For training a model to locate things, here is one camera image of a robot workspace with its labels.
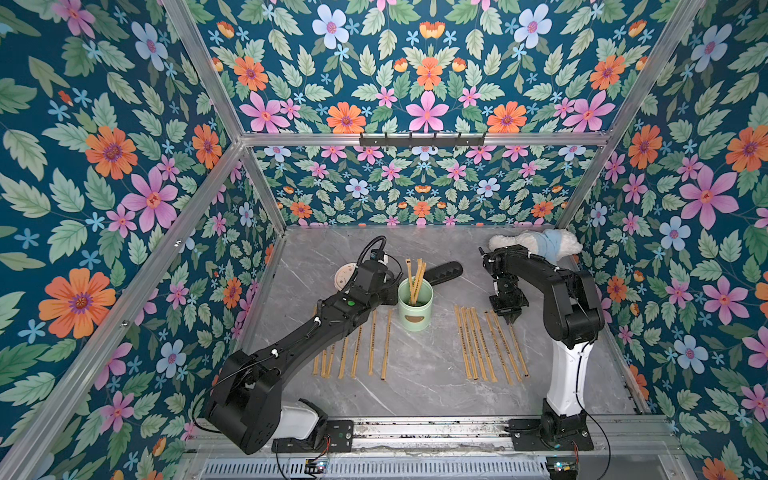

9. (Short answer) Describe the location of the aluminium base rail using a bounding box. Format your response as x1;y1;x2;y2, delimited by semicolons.
176;414;696;479

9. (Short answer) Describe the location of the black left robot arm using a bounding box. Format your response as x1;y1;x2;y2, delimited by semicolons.
203;235;402;455

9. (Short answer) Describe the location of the tan paper straw fifteenth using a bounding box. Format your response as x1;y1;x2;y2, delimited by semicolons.
509;325;530;378

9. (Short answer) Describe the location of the bundle of paper straws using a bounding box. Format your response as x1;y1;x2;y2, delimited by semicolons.
406;258;426;306

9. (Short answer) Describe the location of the light green metal cup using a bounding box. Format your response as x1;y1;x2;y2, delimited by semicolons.
397;280;434;332

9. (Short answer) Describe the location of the tan paper straw eleventh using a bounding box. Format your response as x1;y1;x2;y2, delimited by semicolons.
467;309;488;381

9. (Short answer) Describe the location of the tan paper straw thirteenth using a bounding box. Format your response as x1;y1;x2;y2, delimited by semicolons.
484;311;512;385

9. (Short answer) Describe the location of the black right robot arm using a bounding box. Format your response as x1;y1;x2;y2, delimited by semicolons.
480;245;605;445

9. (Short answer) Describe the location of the tan paper straw fourteenth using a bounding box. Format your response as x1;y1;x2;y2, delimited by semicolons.
491;311;522;382

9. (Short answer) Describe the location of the round beige kitchen timer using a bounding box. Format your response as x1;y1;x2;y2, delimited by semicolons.
334;263;357;291

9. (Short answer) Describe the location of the black wall hook rail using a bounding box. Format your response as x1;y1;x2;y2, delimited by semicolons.
358;132;486;148

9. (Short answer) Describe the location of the white plush toy blue shirt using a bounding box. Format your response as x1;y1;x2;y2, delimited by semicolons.
489;229;583;264

